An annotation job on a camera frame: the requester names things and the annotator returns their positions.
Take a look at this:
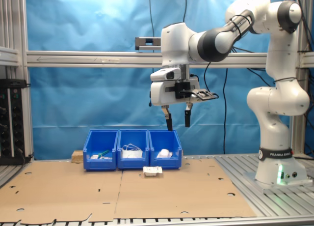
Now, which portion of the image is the white cotton packet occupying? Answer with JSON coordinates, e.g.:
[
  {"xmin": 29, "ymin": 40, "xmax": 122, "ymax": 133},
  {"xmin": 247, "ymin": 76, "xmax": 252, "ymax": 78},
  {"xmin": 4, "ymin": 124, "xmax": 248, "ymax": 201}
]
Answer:
[
  {"xmin": 142, "ymin": 166, "xmax": 164, "ymax": 177},
  {"xmin": 157, "ymin": 149, "xmax": 172, "ymax": 159}
]

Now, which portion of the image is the blue plastic storage bin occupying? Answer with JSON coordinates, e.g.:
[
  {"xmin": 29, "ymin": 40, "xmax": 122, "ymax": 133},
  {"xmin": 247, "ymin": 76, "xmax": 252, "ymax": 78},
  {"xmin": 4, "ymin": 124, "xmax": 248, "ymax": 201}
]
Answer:
[
  {"xmin": 83, "ymin": 129, "xmax": 119, "ymax": 171},
  {"xmin": 148, "ymin": 129, "xmax": 183, "ymax": 170},
  {"xmin": 117, "ymin": 129, "xmax": 150, "ymax": 170}
]

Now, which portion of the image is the pale face mask stack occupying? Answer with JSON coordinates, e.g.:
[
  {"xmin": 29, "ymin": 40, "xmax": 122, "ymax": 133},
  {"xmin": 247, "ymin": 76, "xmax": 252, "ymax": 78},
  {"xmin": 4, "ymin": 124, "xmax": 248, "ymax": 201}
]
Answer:
[{"xmin": 120, "ymin": 144, "xmax": 143, "ymax": 160}]

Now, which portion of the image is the aluminium power socket strip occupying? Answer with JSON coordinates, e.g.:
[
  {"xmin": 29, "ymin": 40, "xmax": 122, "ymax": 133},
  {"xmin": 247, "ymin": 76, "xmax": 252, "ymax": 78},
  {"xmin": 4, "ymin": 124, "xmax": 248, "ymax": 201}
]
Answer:
[{"xmin": 134, "ymin": 36, "xmax": 162, "ymax": 51}]

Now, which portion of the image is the brown cardboard sheet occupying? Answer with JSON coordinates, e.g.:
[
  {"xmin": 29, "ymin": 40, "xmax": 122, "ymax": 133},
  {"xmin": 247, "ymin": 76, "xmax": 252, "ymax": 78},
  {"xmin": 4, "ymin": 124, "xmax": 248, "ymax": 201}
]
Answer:
[
  {"xmin": 0, "ymin": 160, "xmax": 123, "ymax": 225},
  {"xmin": 114, "ymin": 158, "xmax": 258, "ymax": 220}
]

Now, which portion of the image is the long horizontal aluminium beam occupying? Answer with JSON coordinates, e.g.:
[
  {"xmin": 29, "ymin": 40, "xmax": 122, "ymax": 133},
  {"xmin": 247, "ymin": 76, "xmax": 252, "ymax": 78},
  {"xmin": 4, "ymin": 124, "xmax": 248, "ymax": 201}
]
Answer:
[{"xmin": 26, "ymin": 51, "xmax": 268, "ymax": 68}]

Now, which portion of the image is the chipboard wood block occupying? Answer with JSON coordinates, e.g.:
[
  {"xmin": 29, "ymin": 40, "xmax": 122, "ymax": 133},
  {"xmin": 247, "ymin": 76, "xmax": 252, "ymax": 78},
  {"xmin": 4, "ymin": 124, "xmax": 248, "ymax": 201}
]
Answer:
[{"xmin": 71, "ymin": 150, "xmax": 85, "ymax": 163}]

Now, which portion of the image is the short aluminium side beam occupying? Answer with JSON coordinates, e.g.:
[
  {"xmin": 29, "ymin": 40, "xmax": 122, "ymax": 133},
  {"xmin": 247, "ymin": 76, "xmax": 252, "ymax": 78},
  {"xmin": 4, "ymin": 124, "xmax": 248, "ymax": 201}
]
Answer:
[{"xmin": 0, "ymin": 46, "xmax": 20, "ymax": 66}]

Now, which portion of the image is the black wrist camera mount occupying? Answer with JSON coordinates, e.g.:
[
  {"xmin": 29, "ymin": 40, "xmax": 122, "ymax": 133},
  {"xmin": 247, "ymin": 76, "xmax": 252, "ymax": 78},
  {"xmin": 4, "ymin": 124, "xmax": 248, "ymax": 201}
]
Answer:
[{"xmin": 174, "ymin": 81, "xmax": 219, "ymax": 101}]

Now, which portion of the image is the black camera cable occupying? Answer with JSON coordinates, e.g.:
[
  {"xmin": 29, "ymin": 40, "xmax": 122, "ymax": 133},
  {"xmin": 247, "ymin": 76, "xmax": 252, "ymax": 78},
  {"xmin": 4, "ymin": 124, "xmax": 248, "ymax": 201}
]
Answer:
[{"xmin": 203, "ymin": 61, "xmax": 219, "ymax": 99}]

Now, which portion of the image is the aluminium frame post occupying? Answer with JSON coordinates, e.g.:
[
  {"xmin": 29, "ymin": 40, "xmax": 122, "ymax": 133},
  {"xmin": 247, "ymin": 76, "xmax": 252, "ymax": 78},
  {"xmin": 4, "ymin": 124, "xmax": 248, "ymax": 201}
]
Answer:
[
  {"xmin": 0, "ymin": 0, "xmax": 34, "ymax": 160},
  {"xmin": 290, "ymin": 0, "xmax": 314, "ymax": 158}
]

